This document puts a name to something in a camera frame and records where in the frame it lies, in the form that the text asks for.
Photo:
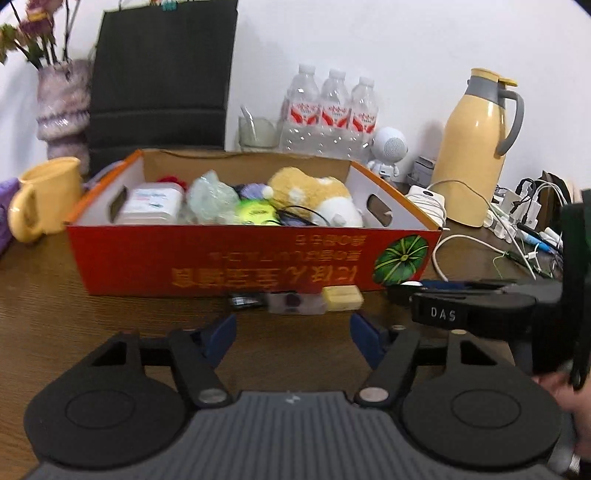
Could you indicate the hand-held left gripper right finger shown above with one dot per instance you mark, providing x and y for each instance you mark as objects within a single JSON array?
[{"x": 367, "y": 339}]

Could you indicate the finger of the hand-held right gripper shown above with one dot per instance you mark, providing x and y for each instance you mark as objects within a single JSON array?
[
  {"x": 461, "y": 283},
  {"x": 401, "y": 294}
]

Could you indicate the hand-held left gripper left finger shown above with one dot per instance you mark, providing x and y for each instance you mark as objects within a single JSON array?
[{"x": 219, "y": 341}]

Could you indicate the pale yellow block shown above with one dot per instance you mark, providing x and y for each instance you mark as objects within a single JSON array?
[{"x": 342, "y": 297}]

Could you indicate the small dark item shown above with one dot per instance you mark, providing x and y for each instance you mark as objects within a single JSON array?
[{"x": 247, "y": 301}]

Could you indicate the small clear plastic container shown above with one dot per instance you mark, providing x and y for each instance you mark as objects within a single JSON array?
[{"x": 295, "y": 303}]

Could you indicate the orange cardboard box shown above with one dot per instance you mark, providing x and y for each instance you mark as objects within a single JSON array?
[{"x": 138, "y": 263}]

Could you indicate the green packet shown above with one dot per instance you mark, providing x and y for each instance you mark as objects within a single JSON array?
[{"x": 254, "y": 212}]

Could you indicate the white and yellow plush hamster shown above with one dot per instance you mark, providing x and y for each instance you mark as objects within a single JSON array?
[{"x": 304, "y": 189}]

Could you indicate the iridescent plastic wrap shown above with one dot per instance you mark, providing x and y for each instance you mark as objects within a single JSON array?
[{"x": 210, "y": 196}]

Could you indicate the white wet wipes pack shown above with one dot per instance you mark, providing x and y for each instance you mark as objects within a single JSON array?
[{"x": 147, "y": 203}]

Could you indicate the person's right hand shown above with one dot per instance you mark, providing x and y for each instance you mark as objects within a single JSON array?
[{"x": 579, "y": 415}]

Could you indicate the black and green pen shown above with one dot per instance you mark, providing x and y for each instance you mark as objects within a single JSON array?
[{"x": 526, "y": 263}]

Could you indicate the white plug block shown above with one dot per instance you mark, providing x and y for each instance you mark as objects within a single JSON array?
[{"x": 495, "y": 224}]

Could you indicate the blue pen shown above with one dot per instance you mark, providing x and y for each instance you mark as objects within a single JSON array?
[{"x": 538, "y": 237}]

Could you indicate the white power adapter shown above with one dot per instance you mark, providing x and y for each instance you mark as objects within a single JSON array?
[{"x": 427, "y": 201}]

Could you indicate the white power strip with chargers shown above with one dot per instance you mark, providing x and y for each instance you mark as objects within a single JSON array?
[{"x": 526, "y": 207}]

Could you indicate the small grey box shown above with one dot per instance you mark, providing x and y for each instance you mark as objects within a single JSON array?
[{"x": 424, "y": 170}]

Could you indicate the yellow thermos jug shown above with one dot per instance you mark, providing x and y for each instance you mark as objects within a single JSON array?
[{"x": 475, "y": 152}]

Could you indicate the brown bag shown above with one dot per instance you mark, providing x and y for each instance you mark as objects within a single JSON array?
[{"x": 556, "y": 184}]

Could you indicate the white robot-shaped speaker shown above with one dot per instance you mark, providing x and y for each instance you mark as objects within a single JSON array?
[{"x": 390, "y": 147}]

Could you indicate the clear water bottle red label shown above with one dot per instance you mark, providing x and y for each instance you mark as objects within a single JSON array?
[
  {"x": 364, "y": 120},
  {"x": 302, "y": 110},
  {"x": 334, "y": 115}
]

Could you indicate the glass cup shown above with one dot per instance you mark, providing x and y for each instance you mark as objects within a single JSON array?
[{"x": 258, "y": 136}]

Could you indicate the yellow mug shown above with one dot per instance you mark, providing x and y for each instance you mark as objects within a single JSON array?
[{"x": 51, "y": 194}]

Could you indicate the purple tissue pack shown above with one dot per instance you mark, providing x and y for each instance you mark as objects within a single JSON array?
[{"x": 8, "y": 207}]

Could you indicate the black paper bag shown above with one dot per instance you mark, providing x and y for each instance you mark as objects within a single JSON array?
[{"x": 161, "y": 78}]

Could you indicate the purple ceramic vase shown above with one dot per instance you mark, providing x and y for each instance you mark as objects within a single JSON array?
[{"x": 62, "y": 110}]

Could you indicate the dried pink flowers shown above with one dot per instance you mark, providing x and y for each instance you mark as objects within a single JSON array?
[{"x": 37, "y": 23}]

